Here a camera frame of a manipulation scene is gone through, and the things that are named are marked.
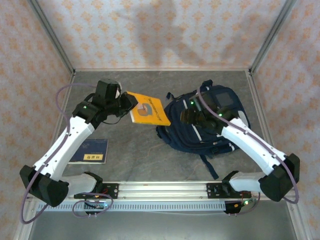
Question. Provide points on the navy blue backpack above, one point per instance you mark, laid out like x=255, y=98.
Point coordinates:
x=190, y=137

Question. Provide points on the orange book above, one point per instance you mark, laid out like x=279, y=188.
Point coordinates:
x=150, y=110

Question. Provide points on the navy book with yellow label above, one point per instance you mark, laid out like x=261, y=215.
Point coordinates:
x=92, y=152

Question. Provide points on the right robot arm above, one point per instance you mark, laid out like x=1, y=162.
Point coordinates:
x=250, y=142

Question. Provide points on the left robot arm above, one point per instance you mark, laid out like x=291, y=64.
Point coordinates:
x=67, y=142

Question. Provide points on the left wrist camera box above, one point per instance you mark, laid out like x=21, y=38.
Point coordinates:
x=119, y=91

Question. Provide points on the left table side rail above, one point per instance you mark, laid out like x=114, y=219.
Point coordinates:
x=66, y=95

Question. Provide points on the table side rail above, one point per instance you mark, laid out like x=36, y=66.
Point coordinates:
x=66, y=95
x=258, y=100

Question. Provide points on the right table side rail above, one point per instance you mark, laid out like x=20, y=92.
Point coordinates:
x=258, y=100

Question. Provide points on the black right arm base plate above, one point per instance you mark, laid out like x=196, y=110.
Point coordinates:
x=212, y=191

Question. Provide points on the aluminium mounting rail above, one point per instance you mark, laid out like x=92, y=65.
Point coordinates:
x=162, y=190

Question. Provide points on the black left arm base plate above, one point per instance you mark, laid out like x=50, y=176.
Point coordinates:
x=112, y=191

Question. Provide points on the left aluminium frame post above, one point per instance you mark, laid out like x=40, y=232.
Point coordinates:
x=52, y=37

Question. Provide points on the aluminium frame post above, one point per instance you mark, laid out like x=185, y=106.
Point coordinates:
x=52, y=37
x=272, y=37

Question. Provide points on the right aluminium frame post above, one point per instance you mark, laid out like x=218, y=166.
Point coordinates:
x=272, y=37

